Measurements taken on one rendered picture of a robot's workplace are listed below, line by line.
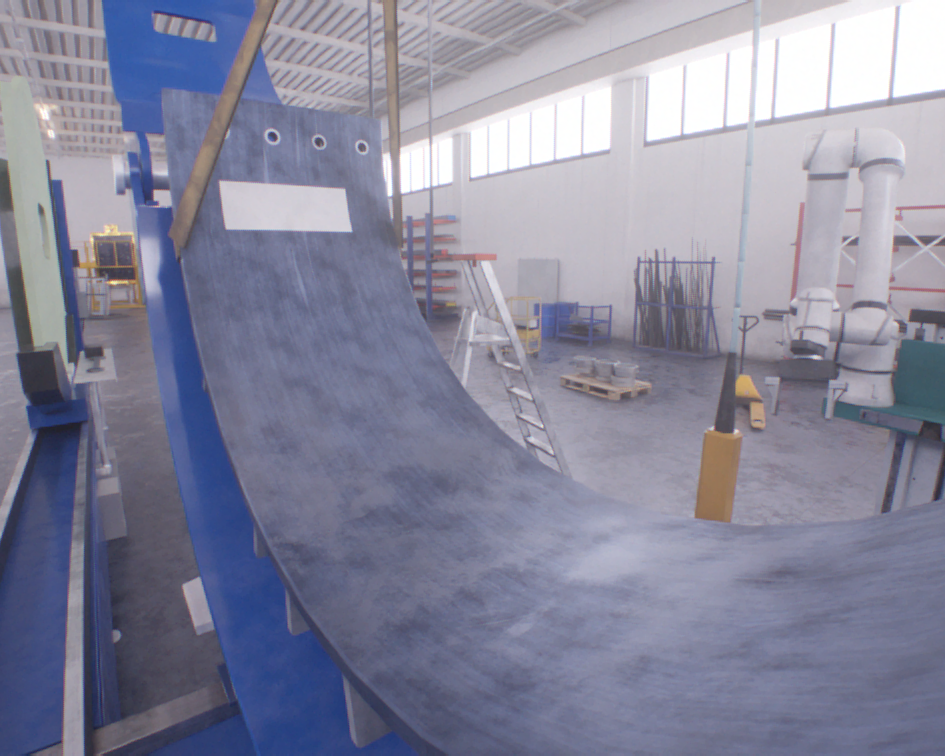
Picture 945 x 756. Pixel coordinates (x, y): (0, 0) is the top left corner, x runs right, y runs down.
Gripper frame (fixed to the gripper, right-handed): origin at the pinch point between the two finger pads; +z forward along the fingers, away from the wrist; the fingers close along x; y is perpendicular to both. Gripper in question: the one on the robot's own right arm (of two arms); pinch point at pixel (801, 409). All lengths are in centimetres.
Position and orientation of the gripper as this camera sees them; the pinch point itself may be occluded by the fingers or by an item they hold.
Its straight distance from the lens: 157.2
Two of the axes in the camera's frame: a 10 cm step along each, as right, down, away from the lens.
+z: -2.4, 9.6, -1.4
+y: 7.3, 2.7, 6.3
